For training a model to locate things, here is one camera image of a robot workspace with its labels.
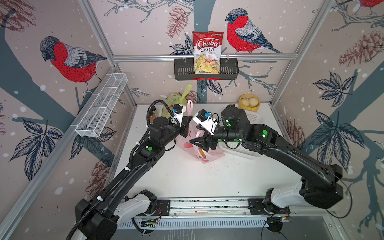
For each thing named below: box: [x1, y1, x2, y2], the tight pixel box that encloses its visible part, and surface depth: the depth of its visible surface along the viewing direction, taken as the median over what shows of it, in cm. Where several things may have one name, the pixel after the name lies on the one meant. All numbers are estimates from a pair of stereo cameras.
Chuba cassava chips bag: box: [192, 31, 224, 75], surface depth 87 cm
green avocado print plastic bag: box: [161, 83, 192, 118], surface depth 100 cm
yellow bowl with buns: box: [238, 93, 261, 113], surface depth 117 cm
